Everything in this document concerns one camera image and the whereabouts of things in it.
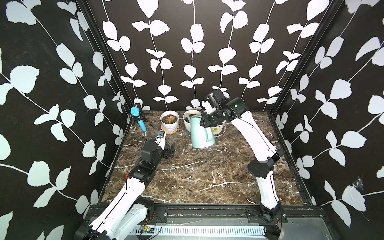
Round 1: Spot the mint green watering can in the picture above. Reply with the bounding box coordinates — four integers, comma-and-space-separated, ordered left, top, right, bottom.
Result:
190, 115, 216, 149

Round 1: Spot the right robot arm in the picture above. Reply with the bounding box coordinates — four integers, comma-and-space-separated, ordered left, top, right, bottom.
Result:
200, 93, 284, 223

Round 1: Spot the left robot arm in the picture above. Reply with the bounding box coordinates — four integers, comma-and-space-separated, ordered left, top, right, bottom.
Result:
74, 138, 175, 240

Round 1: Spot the pink succulent plant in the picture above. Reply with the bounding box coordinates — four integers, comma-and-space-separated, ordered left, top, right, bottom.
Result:
162, 115, 178, 124

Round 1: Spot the right large white plant pot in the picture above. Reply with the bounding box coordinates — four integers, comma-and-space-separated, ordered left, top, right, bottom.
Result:
211, 121, 226, 137

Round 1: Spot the middle white plant pot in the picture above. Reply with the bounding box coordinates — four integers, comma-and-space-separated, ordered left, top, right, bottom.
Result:
183, 110, 201, 134

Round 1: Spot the peach pot saucer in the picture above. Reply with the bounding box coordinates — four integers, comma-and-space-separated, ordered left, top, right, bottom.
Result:
161, 125, 180, 135

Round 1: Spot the left white plant pot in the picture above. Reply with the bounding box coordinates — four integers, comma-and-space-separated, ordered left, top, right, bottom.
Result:
160, 111, 179, 131

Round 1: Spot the small circuit board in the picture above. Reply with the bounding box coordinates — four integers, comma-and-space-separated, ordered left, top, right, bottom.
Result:
140, 226, 155, 235

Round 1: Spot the white perforated strip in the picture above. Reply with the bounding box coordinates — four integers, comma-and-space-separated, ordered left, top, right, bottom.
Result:
129, 226, 266, 238

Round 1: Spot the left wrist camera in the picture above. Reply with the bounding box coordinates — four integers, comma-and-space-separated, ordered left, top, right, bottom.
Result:
155, 130, 167, 150

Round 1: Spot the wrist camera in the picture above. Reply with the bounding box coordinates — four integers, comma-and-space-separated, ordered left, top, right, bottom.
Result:
155, 130, 167, 150
205, 89, 228, 110

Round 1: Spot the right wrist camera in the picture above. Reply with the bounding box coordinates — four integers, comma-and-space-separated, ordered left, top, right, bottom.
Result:
205, 89, 228, 110

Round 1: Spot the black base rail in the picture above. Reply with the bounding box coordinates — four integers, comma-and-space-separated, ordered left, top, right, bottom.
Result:
146, 203, 327, 225

